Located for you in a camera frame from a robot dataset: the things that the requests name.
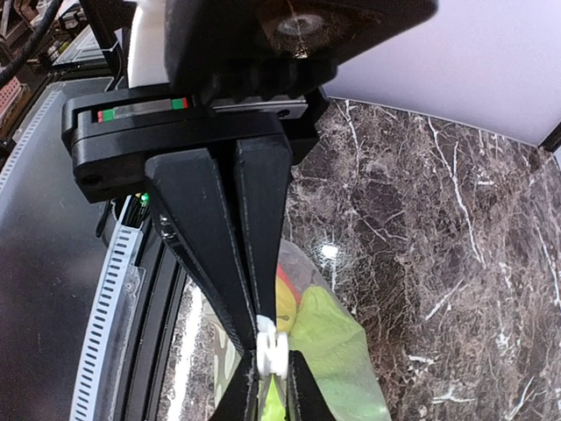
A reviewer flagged white slotted cable duct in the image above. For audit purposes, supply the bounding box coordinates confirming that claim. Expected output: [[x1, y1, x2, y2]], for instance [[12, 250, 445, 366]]
[[1, 80, 138, 420]]

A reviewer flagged yellow lemon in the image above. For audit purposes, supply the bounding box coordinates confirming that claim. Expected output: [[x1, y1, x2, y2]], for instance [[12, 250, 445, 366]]
[[275, 266, 302, 333]]

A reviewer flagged green pear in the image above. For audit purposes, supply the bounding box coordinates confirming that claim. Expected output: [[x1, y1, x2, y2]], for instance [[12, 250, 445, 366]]
[[287, 285, 391, 420]]

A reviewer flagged black front rail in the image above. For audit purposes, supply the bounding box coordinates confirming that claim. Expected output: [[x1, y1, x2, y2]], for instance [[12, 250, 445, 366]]
[[114, 222, 187, 420]]

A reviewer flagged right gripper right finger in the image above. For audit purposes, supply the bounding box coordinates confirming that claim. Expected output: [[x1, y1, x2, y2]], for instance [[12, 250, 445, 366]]
[[286, 351, 336, 421]]

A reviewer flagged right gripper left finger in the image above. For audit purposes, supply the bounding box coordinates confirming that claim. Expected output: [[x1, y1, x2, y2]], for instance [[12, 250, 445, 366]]
[[212, 351, 259, 421]]

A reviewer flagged right black frame post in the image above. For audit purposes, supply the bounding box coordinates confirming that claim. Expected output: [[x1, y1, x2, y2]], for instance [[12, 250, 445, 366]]
[[540, 123, 561, 153]]

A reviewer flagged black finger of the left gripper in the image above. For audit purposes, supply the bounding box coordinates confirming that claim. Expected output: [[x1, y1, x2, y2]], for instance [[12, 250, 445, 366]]
[[234, 136, 292, 320], [145, 149, 256, 351]]

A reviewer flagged polka dot zip bag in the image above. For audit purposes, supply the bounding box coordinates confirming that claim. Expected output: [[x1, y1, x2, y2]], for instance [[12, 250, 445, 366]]
[[203, 239, 391, 420]]

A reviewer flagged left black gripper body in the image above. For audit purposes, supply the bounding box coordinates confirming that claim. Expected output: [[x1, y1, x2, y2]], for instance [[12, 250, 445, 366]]
[[61, 1, 438, 203]]

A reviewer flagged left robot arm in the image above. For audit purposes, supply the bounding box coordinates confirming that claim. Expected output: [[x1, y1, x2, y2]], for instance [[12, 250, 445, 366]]
[[61, 1, 438, 352]]

